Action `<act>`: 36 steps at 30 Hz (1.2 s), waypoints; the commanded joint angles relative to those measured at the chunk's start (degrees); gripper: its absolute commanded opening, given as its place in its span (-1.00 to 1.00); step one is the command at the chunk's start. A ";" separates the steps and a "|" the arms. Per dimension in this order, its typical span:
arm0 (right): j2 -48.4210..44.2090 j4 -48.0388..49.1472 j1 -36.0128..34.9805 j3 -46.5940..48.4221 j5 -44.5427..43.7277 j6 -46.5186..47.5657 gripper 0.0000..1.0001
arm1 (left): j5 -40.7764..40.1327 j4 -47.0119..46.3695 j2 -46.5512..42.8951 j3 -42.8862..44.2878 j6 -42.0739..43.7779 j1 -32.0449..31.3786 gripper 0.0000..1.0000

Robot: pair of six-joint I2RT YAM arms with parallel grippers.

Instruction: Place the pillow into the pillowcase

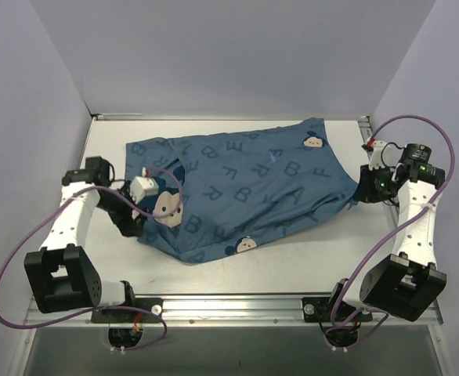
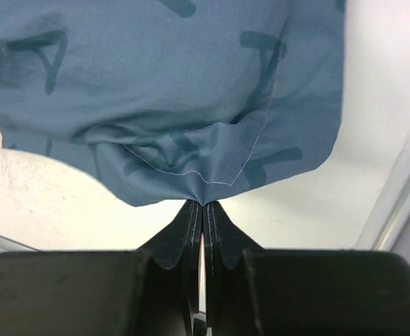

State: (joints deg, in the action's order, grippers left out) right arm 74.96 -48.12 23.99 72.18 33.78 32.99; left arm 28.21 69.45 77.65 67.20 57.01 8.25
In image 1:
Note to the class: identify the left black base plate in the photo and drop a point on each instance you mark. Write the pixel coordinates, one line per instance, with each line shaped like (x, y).
(148, 311)

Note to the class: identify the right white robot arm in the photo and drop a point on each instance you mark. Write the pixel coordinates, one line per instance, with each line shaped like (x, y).
(406, 281)

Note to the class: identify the aluminium front rail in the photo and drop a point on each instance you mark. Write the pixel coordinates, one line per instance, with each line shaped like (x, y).
(223, 310)

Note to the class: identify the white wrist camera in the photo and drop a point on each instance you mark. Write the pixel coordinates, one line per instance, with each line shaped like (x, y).
(141, 187)
(376, 150)

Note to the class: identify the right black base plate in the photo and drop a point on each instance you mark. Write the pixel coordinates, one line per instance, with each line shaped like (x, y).
(317, 309)

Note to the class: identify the aluminium back rail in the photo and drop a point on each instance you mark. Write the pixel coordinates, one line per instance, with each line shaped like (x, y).
(118, 117)

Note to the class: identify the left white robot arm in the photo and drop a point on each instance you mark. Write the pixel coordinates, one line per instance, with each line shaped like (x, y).
(61, 275)

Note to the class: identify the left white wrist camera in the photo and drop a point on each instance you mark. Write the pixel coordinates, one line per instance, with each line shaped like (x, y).
(141, 187)

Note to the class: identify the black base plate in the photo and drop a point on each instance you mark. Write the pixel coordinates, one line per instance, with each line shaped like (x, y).
(317, 309)
(148, 311)

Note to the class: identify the blue cartoon print pillowcase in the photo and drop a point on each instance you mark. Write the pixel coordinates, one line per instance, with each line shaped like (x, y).
(222, 194)

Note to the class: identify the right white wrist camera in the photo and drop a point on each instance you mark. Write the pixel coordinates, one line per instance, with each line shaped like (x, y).
(376, 150)

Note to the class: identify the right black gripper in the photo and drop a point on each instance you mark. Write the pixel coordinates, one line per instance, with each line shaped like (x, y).
(365, 188)

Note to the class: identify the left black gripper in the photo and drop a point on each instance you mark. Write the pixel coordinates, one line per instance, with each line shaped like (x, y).
(129, 221)

